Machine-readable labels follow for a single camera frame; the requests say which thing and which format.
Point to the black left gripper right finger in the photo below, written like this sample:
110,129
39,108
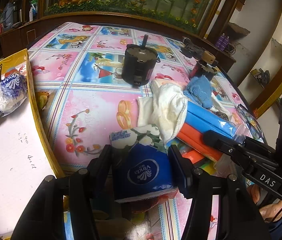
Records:
196,184

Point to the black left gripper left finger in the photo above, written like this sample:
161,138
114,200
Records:
84,185

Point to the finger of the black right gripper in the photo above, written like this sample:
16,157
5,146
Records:
221,143
258,147

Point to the colourful sponge sheet pack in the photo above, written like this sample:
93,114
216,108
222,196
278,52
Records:
200,123

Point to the blue Vinda tissue pack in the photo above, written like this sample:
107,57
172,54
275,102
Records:
148,170

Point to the blue knitted cloth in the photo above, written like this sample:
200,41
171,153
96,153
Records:
199,91

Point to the white cloth rag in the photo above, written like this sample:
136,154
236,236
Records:
166,108

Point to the white blue Vinda tissue bag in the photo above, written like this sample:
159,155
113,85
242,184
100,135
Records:
13,92

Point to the pink rose tissue pack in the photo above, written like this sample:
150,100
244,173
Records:
147,135

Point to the person's right hand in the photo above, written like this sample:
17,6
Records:
271,212

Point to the black rimmed eyeglasses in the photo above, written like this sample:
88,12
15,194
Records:
251,123

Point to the yellow cardboard box tray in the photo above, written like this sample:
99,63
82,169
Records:
25,153

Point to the small black cup with spool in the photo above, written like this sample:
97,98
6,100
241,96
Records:
204,66

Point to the black toy gadget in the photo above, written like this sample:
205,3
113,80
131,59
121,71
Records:
190,50

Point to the purple bottles on shelf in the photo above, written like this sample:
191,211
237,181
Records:
222,42

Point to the colourful patterned tablecloth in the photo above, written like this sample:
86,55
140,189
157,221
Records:
83,98

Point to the black round pot with stick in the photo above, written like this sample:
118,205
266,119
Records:
139,63

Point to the grey kettle on shelf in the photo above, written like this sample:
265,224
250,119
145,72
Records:
9,15

